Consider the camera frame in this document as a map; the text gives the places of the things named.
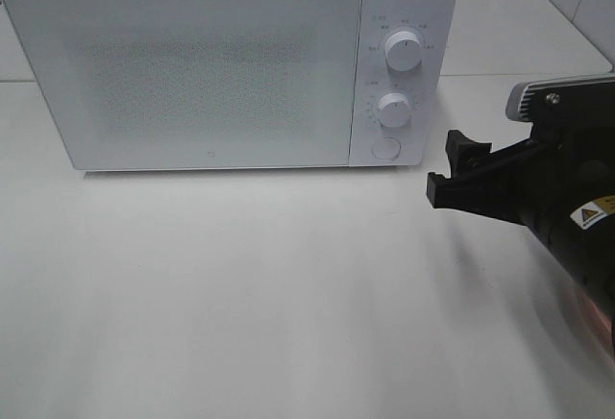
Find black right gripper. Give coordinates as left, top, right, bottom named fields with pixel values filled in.
left=427, top=122, right=614, bottom=318

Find round white door button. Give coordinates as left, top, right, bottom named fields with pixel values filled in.
left=371, top=137, right=402, bottom=160

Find white microwave oven body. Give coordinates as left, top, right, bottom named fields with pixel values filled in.
left=0, top=0, right=459, bottom=179

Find pink round plate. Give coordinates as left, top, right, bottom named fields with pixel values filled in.
left=560, top=286, right=614, bottom=359

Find upper white power knob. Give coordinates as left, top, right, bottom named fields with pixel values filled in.
left=383, top=27, right=424, bottom=72

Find lower white timer knob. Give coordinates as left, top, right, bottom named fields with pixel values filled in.
left=376, top=93, right=413, bottom=129

